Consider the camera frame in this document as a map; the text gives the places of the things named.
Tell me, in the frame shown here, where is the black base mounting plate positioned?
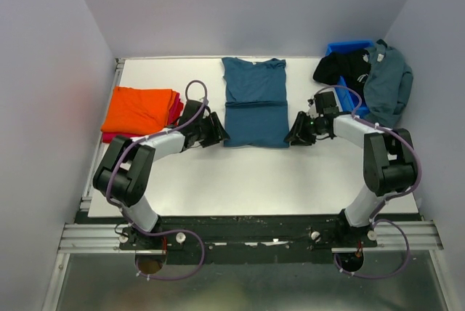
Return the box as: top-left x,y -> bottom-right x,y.
75,212 -> 424,265

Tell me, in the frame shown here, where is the teal blue t shirt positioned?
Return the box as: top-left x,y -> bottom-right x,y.
222,57 -> 289,149

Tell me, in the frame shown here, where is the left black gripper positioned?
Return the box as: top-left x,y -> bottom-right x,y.
194,112 -> 230,148

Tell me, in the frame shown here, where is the black t shirt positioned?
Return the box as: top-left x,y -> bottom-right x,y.
313,49 -> 371,96

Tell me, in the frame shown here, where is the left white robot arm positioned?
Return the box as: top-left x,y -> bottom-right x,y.
92,100 -> 230,249

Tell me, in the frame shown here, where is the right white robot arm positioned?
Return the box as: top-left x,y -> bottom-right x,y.
284,89 -> 422,247

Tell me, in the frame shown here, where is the grey blue t shirt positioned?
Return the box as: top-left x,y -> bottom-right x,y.
363,39 -> 413,129

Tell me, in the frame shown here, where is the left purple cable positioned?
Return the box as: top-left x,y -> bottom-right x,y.
105,79 -> 211,283

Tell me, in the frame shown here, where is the orange t shirt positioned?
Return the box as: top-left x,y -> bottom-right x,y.
100,86 -> 179,134

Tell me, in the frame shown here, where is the purple cable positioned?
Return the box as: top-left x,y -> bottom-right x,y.
105,79 -> 211,283
308,85 -> 424,279

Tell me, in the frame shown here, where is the blue plastic bin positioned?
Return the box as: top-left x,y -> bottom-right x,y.
325,40 -> 373,117

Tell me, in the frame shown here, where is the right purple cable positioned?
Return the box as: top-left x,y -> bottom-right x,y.
308,85 -> 424,279

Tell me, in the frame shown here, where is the pink t shirt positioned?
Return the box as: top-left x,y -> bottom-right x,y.
102,89 -> 185,145

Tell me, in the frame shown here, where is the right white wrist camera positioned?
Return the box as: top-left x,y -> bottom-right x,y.
307,98 -> 318,118

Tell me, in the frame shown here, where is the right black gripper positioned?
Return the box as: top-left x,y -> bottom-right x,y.
283,110 -> 326,147

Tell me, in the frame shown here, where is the aluminium frame rail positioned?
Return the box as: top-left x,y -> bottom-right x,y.
39,57 -> 139,311

